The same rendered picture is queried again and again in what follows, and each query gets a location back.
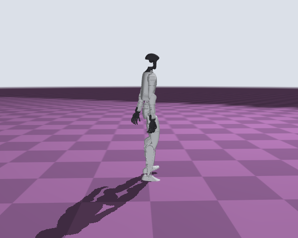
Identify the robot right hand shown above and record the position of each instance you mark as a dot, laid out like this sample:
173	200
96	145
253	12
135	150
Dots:
152	125

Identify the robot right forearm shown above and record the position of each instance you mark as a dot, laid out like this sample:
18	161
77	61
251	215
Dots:
152	106

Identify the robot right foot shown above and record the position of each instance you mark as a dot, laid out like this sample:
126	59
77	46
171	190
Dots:
147	178

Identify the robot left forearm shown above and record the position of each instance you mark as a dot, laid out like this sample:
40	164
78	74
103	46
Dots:
140	103

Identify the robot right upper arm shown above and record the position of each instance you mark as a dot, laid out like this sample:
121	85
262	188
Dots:
151	85

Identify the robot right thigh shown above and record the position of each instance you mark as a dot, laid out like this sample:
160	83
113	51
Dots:
154	136

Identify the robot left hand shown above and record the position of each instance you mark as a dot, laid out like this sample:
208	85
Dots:
135	116

